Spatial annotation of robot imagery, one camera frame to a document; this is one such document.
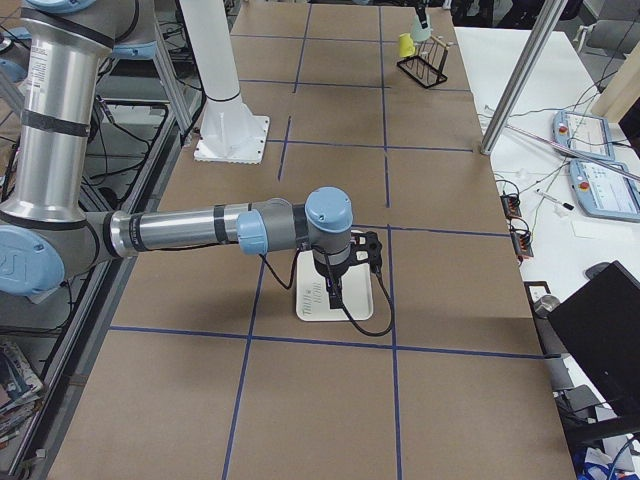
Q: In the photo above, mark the yellow plastic cup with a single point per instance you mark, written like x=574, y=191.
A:
x=406, y=46

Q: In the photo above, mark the cream bear serving tray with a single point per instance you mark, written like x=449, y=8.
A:
x=312, y=302

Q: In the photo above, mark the blue teach pendant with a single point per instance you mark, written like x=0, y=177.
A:
x=602, y=193
x=587, y=134

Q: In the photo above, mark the black marker pen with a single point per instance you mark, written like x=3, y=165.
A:
x=547, y=196

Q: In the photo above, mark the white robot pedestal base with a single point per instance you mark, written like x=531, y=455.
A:
x=229, y=131

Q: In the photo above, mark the upper blue teach pendant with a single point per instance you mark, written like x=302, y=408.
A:
x=587, y=134

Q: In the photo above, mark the black laptop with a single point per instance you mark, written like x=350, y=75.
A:
x=599, y=327

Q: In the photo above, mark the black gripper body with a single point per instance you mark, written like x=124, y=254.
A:
x=330, y=273

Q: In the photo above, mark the steel metal cup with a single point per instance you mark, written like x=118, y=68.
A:
x=544, y=305

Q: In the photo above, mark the aluminium frame post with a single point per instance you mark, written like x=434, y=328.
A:
x=545, y=23

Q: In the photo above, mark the light green plastic cup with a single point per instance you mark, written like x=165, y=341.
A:
x=421, y=31

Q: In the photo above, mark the black wire cup rack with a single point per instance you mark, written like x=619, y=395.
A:
x=426, y=67

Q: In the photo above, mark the lower blue teach pendant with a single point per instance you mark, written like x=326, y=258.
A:
x=602, y=193

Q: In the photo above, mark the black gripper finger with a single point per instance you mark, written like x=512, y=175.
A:
x=334, y=289

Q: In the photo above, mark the stack of books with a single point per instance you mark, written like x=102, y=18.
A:
x=21, y=390

